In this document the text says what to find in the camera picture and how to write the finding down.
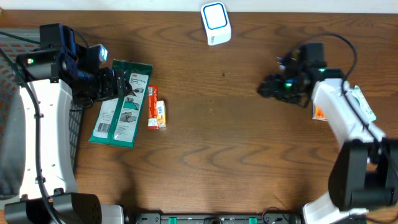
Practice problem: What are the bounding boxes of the orange tissue pack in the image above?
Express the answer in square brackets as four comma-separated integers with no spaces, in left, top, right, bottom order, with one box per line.
[155,100,167,128]
[312,105,328,121]

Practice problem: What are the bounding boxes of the white green packet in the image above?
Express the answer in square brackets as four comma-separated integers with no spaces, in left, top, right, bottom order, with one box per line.
[89,60,153,148]

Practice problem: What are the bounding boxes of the red orange stick packet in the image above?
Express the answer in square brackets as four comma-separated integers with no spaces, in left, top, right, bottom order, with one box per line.
[148,85,159,129]

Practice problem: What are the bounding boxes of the light green tissue packet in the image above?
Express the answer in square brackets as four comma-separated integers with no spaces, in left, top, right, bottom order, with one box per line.
[350,85,377,122]

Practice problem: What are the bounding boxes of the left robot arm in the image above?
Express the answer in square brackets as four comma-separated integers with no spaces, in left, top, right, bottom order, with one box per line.
[4,23,132,223]

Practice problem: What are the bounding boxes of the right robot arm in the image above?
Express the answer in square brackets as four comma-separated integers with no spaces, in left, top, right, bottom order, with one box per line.
[257,43,397,223]

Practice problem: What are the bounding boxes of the white barcode scanner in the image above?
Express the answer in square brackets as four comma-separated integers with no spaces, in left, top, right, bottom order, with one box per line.
[200,1,232,46]

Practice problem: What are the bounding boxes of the grey plastic mesh basket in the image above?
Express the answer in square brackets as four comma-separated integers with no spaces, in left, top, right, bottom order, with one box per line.
[1,28,83,204]

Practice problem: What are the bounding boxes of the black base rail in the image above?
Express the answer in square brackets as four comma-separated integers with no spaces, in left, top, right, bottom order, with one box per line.
[130,212,303,224]

